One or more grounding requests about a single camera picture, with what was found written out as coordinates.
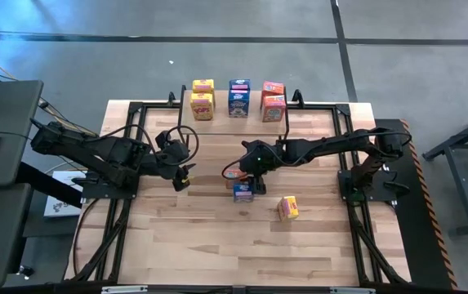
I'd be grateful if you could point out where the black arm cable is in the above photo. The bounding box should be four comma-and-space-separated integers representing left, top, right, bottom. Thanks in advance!
94, 124, 200, 167

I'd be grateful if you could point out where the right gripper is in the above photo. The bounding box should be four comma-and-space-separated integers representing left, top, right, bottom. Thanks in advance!
239, 139, 286, 196

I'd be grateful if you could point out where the black hazard-striped floor mat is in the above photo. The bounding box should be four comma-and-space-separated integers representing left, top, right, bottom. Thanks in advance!
374, 118, 460, 291

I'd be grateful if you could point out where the white printed box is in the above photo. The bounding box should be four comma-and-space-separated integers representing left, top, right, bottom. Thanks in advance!
43, 170, 84, 218

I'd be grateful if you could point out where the wooden shelf black metal frame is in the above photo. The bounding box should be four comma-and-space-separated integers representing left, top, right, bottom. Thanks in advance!
176, 84, 291, 151

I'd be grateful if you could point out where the red gripper cable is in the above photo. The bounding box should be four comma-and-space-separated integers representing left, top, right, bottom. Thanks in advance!
221, 157, 245, 180

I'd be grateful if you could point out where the black desk support beam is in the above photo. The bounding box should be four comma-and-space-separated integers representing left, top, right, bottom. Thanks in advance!
15, 161, 83, 209

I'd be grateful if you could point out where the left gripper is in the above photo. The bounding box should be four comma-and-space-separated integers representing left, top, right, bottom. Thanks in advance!
154, 130, 197, 193

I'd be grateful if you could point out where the yellow Corn Pops cereal box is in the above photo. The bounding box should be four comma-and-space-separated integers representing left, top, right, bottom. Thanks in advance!
189, 91, 215, 122
191, 78, 216, 96
277, 195, 300, 223

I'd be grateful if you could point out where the black keyboard cable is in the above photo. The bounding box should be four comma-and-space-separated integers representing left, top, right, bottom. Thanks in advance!
0, 130, 34, 142

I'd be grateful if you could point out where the silver edge bracket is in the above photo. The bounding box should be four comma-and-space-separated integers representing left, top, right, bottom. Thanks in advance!
329, 287, 377, 294
100, 285, 149, 294

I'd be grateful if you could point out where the blue Frosted Flakes cereal box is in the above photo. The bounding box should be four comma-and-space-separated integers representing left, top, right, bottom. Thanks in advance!
227, 88, 252, 119
232, 182, 255, 204
228, 78, 252, 91

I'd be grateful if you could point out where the black stand with green light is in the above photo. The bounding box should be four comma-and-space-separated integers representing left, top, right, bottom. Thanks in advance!
422, 106, 468, 238

